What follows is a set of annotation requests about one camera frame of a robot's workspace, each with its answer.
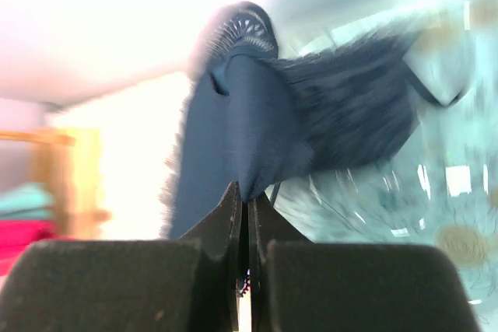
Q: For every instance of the navy blue lace bra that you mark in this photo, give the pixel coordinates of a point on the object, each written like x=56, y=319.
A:
x=260, y=120

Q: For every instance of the teal folded cloth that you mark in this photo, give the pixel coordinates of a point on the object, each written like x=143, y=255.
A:
x=28, y=201

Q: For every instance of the magenta red towel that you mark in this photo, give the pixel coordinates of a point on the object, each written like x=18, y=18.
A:
x=17, y=235

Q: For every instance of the wooden clothes rack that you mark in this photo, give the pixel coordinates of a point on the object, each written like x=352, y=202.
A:
x=66, y=162

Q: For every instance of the clear teal plastic tub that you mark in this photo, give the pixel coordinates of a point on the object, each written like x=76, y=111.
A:
x=440, y=189

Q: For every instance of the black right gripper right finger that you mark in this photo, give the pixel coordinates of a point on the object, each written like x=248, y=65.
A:
x=297, y=285

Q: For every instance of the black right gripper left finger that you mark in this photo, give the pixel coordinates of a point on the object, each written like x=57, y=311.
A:
x=186, y=284

